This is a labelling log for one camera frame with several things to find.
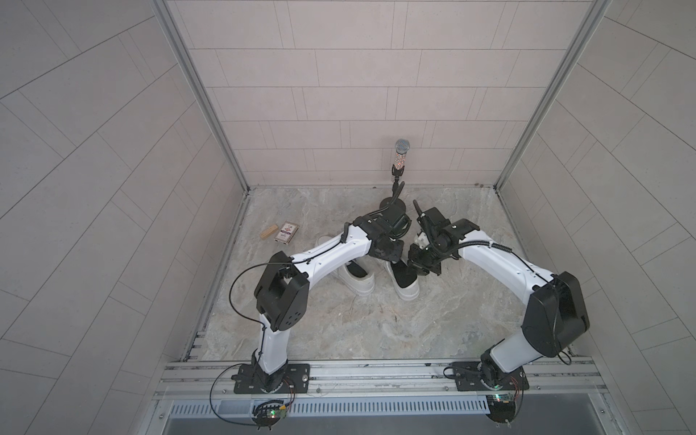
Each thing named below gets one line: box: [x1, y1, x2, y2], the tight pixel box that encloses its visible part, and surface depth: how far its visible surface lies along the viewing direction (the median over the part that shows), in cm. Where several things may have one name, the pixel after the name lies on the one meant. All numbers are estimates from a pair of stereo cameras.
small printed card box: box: [274, 221, 300, 245], surface depth 101 cm
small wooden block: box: [260, 223, 279, 241], surface depth 103 cm
